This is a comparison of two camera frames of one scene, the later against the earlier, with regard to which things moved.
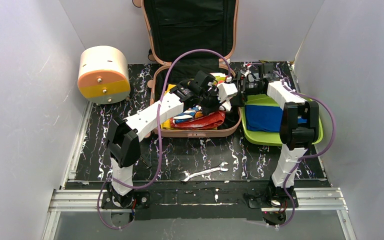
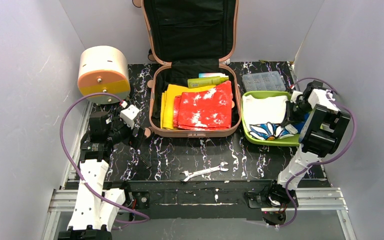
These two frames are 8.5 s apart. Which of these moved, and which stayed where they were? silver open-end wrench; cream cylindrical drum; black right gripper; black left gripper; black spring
Moved: black right gripper; black left gripper
Stayed: silver open-end wrench; cream cylindrical drum; black spring
